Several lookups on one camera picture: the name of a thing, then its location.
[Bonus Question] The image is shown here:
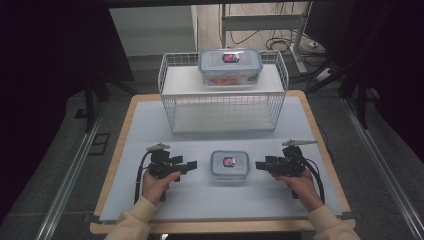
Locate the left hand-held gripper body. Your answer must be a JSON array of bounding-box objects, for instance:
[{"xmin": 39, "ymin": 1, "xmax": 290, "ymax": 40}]
[{"xmin": 145, "ymin": 142, "xmax": 188, "ymax": 183}]

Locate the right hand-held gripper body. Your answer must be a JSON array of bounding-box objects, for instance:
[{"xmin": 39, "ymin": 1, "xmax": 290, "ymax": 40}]
[{"xmin": 265, "ymin": 138, "xmax": 319, "ymax": 178}]

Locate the small clear food container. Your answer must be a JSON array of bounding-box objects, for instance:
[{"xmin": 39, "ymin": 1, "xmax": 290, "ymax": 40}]
[{"xmin": 209, "ymin": 149, "xmax": 251, "ymax": 182}]

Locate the white wire shelf rack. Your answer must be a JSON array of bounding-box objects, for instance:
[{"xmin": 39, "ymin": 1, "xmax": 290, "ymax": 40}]
[{"xmin": 157, "ymin": 50, "xmax": 290, "ymax": 135}]

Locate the large clear food container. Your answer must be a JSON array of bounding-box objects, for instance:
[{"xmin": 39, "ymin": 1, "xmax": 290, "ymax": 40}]
[{"xmin": 197, "ymin": 48, "xmax": 264, "ymax": 89}]

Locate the person's left hand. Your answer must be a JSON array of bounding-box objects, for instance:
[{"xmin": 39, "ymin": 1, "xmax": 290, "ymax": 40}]
[{"xmin": 141, "ymin": 169, "xmax": 182, "ymax": 206}]

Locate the person's right hand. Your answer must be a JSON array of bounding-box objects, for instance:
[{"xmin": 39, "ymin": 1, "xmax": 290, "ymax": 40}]
[{"xmin": 271, "ymin": 169, "xmax": 322, "ymax": 213}]

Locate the pale blue table mat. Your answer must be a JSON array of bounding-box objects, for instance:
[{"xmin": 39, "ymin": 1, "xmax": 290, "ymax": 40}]
[{"xmin": 99, "ymin": 96, "xmax": 344, "ymax": 223}]

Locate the black floor plate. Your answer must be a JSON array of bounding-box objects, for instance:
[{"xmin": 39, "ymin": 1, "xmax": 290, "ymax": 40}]
[{"xmin": 87, "ymin": 132, "xmax": 112, "ymax": 156}]

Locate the black metal stand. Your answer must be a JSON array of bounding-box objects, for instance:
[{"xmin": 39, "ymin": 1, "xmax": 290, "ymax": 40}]
[
  {"xmin": 74, "ymin": 74, "xmax": 138, "ymax": 134},
  {"xmin": 305, "ymin": 58, "xmax": 382, "ymax": 131}
]

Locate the white power strip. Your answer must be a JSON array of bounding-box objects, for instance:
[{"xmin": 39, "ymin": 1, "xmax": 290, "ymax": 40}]
[{"xmin": 314, "ymin": 67, "xmax": 333, "ymax": 83}]

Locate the white cabinet panel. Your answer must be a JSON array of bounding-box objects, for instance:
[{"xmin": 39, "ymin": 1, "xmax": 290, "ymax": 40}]
[{"xmin": 109, "ymin": 5, "xmax": 200, "ymax": 58}]

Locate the dark curtain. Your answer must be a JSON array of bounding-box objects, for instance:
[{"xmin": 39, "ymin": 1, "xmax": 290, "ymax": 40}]
[
  {"xmin": 304, "ymin": 0, "xmax": 424, "ymax": 164},
  {"xmin": 0, "ymin": 0, "xmax": 135, "ymax": 228}
]

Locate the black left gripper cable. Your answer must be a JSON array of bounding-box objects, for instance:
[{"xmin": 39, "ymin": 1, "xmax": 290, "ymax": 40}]
[{"xmin": 133, "ymin": 150, "xmax": 153, "ymax": 205}]

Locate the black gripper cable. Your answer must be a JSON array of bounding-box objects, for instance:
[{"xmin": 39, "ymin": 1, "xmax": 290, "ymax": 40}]
[
  {"xmin": 300, "ymin": 155, "xmax": 327, "ymax": 205},
  {"xmin": 133, "ymin": 150, "xmax": 153, "ymax": 205}
]

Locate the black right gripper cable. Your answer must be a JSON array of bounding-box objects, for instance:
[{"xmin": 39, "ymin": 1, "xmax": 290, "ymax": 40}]
[{"xmin": 300, "ymin": 155, "xmax": 327, "ymax": 205}]

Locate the aluminium floor rail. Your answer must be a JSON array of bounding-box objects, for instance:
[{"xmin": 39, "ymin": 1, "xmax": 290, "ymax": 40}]
[
  {"xmin": 34, "ymin": 102, "xmax": 108, "ymax": 240},
  {"xmin": 341, "ymin": 97, "xmax": 424, "ymax": 240}
]

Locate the bundle of black floor cables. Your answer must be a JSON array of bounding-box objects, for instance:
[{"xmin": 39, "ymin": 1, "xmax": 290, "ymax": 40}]
[{"xmin": 229, "ymin": 29, "xmax": 329, "ymax": 69}]

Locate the white metal desk frame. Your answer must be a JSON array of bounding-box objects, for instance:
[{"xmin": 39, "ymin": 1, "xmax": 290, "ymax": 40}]
[{"xmin": 219, "ymin": 2, "xmax": 315, "ymax": 75}]

